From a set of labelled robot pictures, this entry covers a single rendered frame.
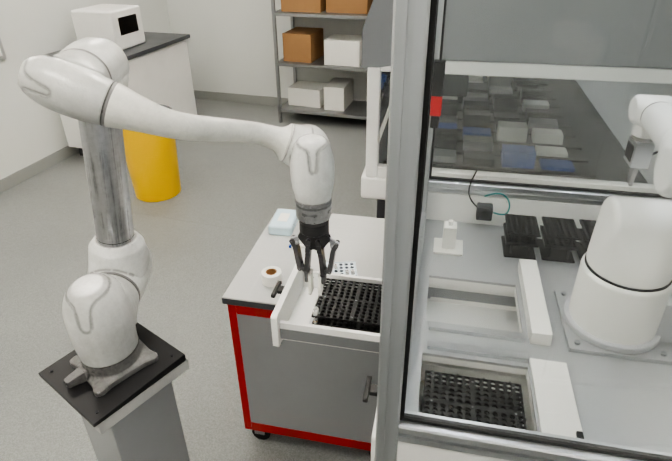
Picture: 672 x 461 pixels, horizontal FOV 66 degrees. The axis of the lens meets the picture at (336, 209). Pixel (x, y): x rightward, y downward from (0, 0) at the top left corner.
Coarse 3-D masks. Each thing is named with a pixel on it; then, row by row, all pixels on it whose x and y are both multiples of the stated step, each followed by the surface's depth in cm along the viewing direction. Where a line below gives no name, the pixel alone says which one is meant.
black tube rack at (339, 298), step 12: (336, 288) 154; (348, 288) 154; (360, 288) 154; (372, 288) 154; (324, 300) 149; (336, 300) 149; (348, 300) 149; (360, 300) 149; (372, 300) 149; (324, 312) 145; (336, 312) 144; (348, 312) 149; (360, 312) 144; (372, 312) 144; (324, 324) 144; (336, 324) 144; (348, 324) 145; (360, 324) 144; (372, 324) 140
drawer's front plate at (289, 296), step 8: (296, 272) 156; (288, 280) 153; (296, 280) 156; (288, 288) 149; (296, 288) 157; (280, 296) 146; (288, 296) 149; (296, 296) 158; (280, 304) 143; (288, 304) 150; (272, 312) 141; (280, 312) 142; (288, 312) 150; (272, 320) 139; (280, 320) 143; (288, 320) 151; (272, 328) 141; (272, 336) 142
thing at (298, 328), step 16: (304, 288) 164; (368, 288) 160; (304, 304) 157; (304, 320) 151; (288, 336) 143; (304, 336) 142; (320, 336) 141; (336, 336) 140; (352, 336) 139; (368, 336) 138
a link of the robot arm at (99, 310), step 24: (72, 288) 131; (96, 288) 131; (120, 288) 136; (72, 312) 129; (96, 312) 129; (120, 312) 134; (72, 336) 132; (96, 336) 131; (120, 336) 135; (96, 360) 135; (120, 360) 138
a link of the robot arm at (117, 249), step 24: (72, 48) 114; (96, 48) 117; (120, 48) 128; (120, 72) 122; (96, 144) 128; (120, 144) 133; (96, 168) 132; (120, 168) 135; (96, 192) 135; (120, 192) 138; (96, 216) 140; (120, 216) 141; (96, 240) 146; (120, 240) 144; (144, 240) 152; (96, 264) 144; (120, 264) 144; (144, 264) 151; (144, 288) 152
